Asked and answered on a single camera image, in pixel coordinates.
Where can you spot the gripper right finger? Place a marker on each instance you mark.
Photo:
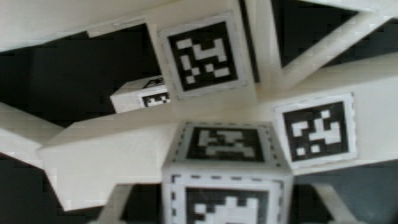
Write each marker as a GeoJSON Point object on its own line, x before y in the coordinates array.
{"type": "Point", "coordinates": [335, 205]}

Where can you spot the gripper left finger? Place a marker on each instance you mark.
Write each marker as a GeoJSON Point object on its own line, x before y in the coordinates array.
{"type": "Point", "coordinates": [111, 214]}

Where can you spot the white chair leg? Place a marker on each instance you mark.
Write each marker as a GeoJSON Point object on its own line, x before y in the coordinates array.
{"type": "Point", "coordinates": [226, 177]}
{"type": "Point", "coordinates": [141, 94]}

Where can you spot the white chair back part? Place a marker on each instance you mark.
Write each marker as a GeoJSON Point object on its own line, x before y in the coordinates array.
{"type": "Point", "coordinates": [107, 151]}

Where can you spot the white U-shaped fence frame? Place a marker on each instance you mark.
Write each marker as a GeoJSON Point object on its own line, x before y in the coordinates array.
{"type": "Point", "coordinates": [25, 133]}

